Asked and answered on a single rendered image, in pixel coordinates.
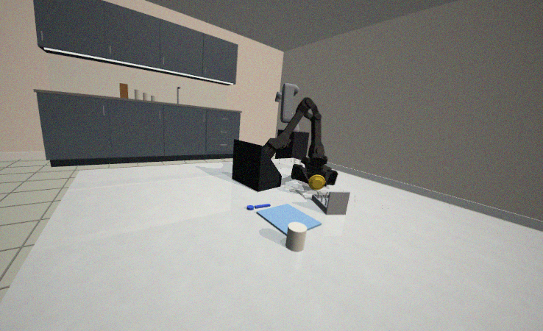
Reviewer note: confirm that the light blue mat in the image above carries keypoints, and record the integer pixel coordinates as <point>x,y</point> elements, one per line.
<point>281,216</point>

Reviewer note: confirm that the yellow plate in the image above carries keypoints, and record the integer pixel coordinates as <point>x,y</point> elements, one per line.
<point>316,182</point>

